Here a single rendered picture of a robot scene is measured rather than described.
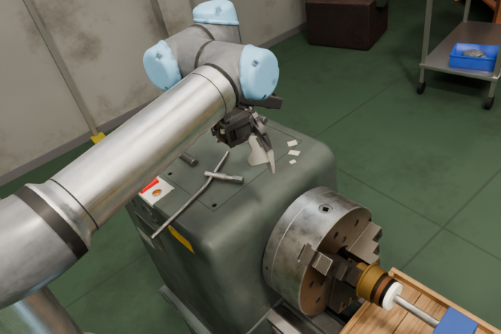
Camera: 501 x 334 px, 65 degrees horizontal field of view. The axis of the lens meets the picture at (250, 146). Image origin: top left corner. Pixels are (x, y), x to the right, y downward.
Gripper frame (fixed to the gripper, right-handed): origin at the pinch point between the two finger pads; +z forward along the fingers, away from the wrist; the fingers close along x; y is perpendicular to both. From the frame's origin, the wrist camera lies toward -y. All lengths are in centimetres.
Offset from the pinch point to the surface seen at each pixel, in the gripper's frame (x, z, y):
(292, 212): 4.7, 17.3, -4.7
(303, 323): 9, 56, 1
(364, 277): 23.4, 29.3, -9.1
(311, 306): 15.5, 38.4, 1.7
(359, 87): -161, 130, -220
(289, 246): 9.6, 21.0, 1.2
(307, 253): 13.9, 21.1, -0.5
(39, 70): -301, 54, 12
